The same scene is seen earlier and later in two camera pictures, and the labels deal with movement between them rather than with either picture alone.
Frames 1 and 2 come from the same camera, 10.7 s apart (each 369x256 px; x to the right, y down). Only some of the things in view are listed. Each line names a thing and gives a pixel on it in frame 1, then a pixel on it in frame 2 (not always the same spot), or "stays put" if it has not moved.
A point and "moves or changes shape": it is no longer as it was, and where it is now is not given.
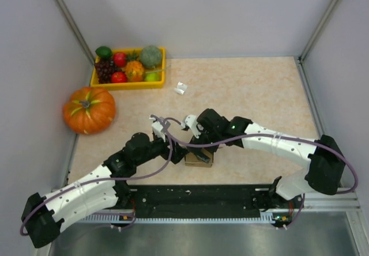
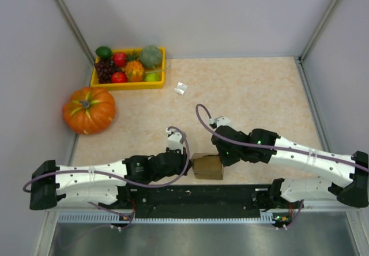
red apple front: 119,77 stays put
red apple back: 119,59 stays put
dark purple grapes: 105,68 stays put
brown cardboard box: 190,160 moves or changes shape
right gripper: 196,150 -> 226,161
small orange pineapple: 134,70 stays put
